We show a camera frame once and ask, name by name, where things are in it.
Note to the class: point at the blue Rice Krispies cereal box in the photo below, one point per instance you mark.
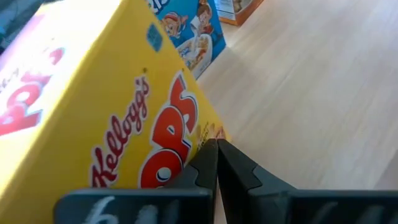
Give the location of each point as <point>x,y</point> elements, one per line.
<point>192,34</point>

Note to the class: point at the yellow Corn Pops cereal box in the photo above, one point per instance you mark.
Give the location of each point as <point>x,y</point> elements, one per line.
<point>93,102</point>

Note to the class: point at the orange Mini-Wheats cereal box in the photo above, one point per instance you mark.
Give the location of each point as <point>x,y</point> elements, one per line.
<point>236,11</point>

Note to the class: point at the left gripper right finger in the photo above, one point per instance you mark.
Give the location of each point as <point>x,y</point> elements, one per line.
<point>280,205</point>

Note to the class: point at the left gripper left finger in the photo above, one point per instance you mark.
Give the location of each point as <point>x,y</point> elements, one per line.
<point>174,205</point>

